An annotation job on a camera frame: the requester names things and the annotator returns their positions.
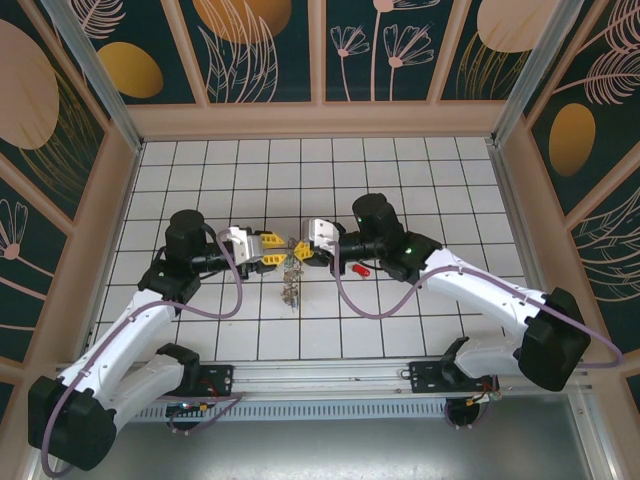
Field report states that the silver keyring chain with keys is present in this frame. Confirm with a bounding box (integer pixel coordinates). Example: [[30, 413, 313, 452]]
[[279, 243, 307, 312]]

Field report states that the grey metal sheet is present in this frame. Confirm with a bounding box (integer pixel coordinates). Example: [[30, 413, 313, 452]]
[[49, 417, 601, 480]]

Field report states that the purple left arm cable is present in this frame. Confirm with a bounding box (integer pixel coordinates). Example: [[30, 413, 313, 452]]
[[39, 234, 247, 476]]

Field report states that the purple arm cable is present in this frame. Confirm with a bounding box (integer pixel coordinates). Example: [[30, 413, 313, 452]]
[[329, 239, 625, 371], [39, 234, 247, 476]]

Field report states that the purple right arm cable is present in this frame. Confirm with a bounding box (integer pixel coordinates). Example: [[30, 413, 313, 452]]
[[329, 239, 625, 371]]

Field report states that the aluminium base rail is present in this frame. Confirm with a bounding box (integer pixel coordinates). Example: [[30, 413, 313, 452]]
[[54, 357, 599, 401]]

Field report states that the aluminium side rail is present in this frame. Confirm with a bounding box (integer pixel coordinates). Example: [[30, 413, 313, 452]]
[[487, 142, 619, 480]]

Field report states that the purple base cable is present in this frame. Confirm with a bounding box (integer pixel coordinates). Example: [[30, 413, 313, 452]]
[[167, 393, 246, 435]]

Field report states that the slotted grey cable duct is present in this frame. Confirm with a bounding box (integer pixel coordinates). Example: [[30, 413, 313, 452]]
[[119, 402, 451, 422]]

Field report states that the aluminium corner post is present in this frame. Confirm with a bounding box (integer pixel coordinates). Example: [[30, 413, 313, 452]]
[[38, 0, 147, 152], [489, 0, 587, 149]]

